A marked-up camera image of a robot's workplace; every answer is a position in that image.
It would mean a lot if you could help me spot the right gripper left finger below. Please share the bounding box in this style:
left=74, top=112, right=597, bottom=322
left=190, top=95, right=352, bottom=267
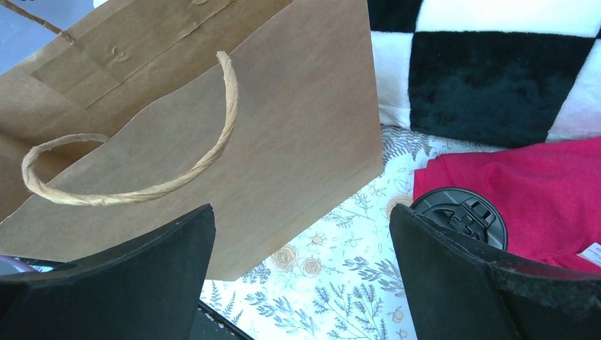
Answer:
left=1, top=205, right=215, bottom=339

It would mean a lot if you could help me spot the brown paper bag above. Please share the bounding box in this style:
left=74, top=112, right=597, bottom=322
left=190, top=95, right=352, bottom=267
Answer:
left=1, top=1, right=383, bottom=281

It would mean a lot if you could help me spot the black white checkered pillow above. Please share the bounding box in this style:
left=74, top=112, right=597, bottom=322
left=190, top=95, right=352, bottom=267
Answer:
left=367, top=0, right=600, bottom=148

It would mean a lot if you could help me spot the floral patterned table mat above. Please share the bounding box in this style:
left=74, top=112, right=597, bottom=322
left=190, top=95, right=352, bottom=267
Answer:
left=201, top=126, right=490, bottom=339

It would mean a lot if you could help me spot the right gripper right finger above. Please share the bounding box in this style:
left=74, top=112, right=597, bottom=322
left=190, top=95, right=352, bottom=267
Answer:
left=390, top=205, right=600, bottom=339

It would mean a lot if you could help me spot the black plastic cup lid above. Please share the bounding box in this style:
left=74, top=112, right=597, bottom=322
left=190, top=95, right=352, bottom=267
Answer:
left=410, top=187, right=508, bottom=251

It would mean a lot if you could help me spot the red cloth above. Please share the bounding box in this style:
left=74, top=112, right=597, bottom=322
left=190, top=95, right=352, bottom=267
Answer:
left=413, top=137, right=600, bottom=273

